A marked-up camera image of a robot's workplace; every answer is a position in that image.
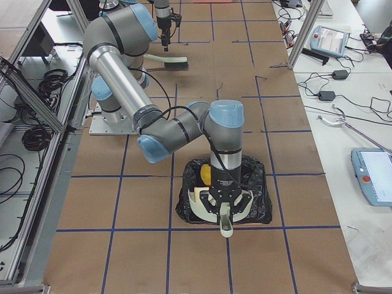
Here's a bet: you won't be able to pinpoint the black bag lined bin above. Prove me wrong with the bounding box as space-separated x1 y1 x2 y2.
175 155 273 225

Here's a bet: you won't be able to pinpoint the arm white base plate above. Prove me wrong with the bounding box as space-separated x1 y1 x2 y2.
89 103 137 135

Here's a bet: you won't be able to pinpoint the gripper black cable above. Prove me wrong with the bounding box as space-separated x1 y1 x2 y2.
131 69 243 187

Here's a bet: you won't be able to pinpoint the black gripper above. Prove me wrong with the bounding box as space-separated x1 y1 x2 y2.
160 28 171 51
199 174 254 221

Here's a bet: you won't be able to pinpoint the blue teach pendant far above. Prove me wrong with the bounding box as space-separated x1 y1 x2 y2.
310 26 349 58

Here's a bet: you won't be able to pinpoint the aluminium frame post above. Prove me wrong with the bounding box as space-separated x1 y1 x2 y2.
287 0 325 70

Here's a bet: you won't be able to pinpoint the coiled black cables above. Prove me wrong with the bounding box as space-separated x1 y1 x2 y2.
21 127 51 153

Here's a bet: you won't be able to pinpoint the black handle tool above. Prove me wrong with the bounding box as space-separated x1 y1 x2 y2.
302 48 329 66

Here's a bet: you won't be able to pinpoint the pale green dustpan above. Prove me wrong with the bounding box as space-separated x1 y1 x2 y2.
187 187 254 238

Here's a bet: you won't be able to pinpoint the black power adapter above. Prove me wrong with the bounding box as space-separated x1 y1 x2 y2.
331 70 350 80
317 91 336 102

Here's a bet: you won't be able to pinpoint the blue teach pendant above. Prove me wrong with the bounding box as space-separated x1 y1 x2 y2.
351 148 391 207
310 26 349 58

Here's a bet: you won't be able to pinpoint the metal reacher grabber tool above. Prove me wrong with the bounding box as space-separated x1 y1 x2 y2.
318 104 391 155

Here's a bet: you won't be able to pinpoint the blue teach pendant near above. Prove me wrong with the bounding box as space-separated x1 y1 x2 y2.
351 148 391 207

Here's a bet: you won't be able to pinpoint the white hand brush black bristles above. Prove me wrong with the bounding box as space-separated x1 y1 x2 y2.
143 53 189 70

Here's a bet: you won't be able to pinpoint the large bread slice piece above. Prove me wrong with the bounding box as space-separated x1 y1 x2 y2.
194 187 209 202

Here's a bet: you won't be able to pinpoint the yellow potato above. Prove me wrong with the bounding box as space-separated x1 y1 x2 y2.
200 164 211 186

